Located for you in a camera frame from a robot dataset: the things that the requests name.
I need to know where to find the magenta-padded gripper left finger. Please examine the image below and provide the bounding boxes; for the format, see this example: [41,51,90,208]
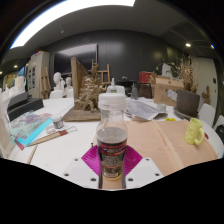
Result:
[62,144,102,190]

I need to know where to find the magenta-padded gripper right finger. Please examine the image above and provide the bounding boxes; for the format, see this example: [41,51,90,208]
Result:
[122,144,165,190]

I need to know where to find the clear white-capped drink bottle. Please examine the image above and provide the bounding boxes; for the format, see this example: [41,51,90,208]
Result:
[95,92,129,182]

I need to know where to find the beige wooden board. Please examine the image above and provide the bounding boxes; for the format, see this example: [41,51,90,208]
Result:
[91,119,219,190]

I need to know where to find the wooden paintbrush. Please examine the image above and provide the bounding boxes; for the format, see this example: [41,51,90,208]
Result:
[26,125,78,148]

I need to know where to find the small paint jar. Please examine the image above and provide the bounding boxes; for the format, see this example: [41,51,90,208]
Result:
[52,114,65,130]

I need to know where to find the printed newspaper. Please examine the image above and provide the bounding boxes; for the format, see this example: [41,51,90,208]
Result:
[124,98,168,122]

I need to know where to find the yellow-green mug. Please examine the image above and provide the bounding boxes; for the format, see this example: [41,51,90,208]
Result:
[184,117,206,146]

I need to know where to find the golden relief sculpture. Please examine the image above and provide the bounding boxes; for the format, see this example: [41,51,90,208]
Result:
[61,56,103,123]

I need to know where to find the brown cardboard box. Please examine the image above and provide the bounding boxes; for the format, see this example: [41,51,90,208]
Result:
[153,75,184,108]

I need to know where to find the dried plant in grey pot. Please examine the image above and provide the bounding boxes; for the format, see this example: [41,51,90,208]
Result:
[174,54,202,118]

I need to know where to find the small white plaster figure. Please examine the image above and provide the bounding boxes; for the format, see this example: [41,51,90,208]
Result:
[64,76,74,98]

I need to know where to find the black case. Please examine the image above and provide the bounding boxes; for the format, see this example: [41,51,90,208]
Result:
[7,91,45,121]

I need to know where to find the white bottle with green liquid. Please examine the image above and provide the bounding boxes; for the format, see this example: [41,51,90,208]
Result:
[109,77,118,94]

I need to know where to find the white plaster bust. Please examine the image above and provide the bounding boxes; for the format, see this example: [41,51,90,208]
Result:
[49,71,64,99]

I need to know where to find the red box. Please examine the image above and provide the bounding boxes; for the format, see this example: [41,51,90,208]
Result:
[138,70,154,84]

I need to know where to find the wooden figure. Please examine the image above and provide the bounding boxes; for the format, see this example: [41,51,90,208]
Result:
[201,85,212,105]

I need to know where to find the wooden easel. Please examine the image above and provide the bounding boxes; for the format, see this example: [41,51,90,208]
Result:
[91,59,112,86]

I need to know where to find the white display panel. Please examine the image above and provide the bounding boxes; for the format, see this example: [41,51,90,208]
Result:
[26,50,51,99]

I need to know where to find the ceiling spot lights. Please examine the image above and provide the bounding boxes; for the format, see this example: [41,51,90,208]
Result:
[184,42,216,50]

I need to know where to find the long ceiling light strip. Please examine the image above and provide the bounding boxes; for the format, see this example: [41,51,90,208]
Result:
[9,0,136,50]

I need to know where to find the black wall screen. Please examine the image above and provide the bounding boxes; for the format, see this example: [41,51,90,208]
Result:
[53,43,99,76]

